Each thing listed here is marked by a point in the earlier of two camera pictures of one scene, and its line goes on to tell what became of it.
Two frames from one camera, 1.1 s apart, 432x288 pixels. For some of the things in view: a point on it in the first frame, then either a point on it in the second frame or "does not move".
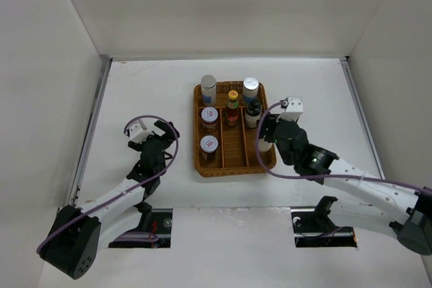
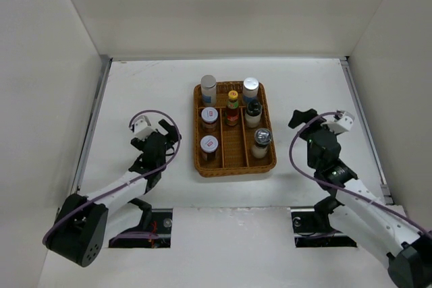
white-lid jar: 208,145 does not move
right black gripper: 269,121 -> 299,117
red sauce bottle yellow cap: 232,112 does not move
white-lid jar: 209,116 does not move
